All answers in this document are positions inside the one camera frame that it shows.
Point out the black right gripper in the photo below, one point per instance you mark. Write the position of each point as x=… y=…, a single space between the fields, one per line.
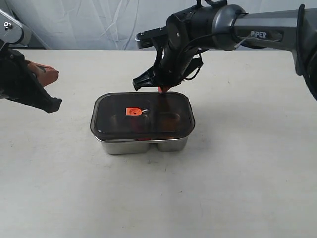
x=171 y=68

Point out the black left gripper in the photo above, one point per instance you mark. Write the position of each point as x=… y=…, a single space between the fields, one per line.
x=24 y=81

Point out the dark transparent box lid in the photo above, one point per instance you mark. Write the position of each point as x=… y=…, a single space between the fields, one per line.
x=142 y=114

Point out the red toy sausage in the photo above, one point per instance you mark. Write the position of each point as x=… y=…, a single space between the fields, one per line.
x=141 y=131

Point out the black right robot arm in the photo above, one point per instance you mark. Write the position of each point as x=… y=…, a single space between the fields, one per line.
x=218 y=25

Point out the stainless steel lunch box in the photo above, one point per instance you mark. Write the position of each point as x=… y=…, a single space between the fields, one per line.
x=141 y=146

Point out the white backdrop cloth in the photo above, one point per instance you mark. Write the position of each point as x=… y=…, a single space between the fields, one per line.
x=92 y=24

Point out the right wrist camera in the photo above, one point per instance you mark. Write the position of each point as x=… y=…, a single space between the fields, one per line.
x=156 y=38

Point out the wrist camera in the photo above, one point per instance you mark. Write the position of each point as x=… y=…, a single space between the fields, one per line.
x=13 y=31
x=156 y=38

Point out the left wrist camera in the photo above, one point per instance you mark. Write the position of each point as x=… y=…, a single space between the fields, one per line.
x=13 y=31

